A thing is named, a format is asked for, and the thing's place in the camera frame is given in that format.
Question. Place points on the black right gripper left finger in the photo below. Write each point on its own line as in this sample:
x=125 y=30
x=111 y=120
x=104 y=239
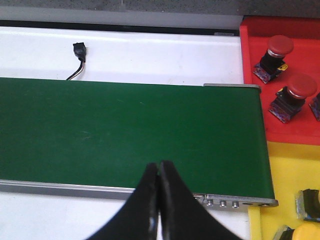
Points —
x=138 y=218

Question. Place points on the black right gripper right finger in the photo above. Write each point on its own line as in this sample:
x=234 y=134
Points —
x=182 y=216

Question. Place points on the yellow mushroom push button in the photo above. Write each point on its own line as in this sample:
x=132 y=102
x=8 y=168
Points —
x=308 y=205
x=305 y=231

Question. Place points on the red mushroom push button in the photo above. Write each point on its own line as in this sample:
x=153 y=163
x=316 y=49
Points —
x=272 y=63
x=315 y=106
x=292 y=97

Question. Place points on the grey stone countertop slab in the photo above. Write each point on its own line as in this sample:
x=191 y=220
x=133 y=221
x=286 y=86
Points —
x=282 y=8

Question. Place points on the yellow plate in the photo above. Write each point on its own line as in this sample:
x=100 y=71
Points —
x=294 y=167

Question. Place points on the aluminium conveyor frame rail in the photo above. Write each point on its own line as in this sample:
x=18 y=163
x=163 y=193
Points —
x=237 y=202

